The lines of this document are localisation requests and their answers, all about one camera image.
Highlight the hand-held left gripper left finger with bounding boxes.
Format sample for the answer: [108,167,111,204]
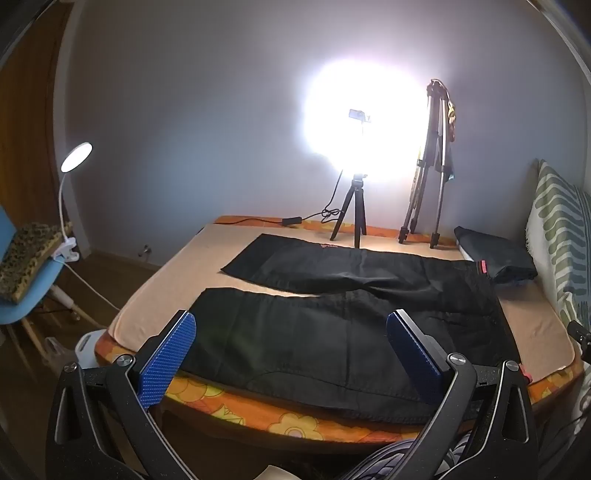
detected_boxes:
[49,310,198,480]

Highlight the blue chair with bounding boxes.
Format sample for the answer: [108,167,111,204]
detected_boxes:
[0,205,78,366]

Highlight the beige blanket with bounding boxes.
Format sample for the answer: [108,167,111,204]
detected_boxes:
[107,223,576,370]

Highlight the small black tripod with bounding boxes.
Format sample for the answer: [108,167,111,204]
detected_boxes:
[329,172,371,250]

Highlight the person's striped clothing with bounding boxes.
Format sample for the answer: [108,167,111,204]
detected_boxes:
[342,434,472,480]

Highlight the white lamp cable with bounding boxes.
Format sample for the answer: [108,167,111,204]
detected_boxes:
[66,259,120,312]

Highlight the black pants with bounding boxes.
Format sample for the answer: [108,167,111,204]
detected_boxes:
[178,233,520,424]

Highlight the wooden wardrobe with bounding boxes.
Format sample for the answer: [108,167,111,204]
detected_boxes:
[0,0,75,247]

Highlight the black power cable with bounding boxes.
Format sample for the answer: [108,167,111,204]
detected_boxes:
[216,168,345,228]

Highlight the large silver tripod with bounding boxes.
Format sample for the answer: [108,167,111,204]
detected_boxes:
[398,79,459,250]

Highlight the green striped pillow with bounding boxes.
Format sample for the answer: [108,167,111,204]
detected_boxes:
[525,159,591,326]

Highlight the folded dark cloth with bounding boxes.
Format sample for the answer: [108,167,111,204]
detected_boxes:
[453,226,539,285]

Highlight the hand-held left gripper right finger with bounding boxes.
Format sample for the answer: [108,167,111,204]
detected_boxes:
[385,309,539,480]

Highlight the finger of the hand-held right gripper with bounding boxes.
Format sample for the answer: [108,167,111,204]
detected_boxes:
[566,319,591,364]

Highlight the leopard print cushion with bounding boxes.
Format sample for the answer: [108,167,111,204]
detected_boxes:
[0,222,75,305]

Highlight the ring light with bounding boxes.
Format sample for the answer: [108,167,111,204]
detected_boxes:
[299,59,429,172]

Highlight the white clip lamp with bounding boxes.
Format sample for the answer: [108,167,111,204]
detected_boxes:
[48,142,93,265]

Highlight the white plastic container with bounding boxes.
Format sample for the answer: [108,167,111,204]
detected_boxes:
[75,329,110,368]

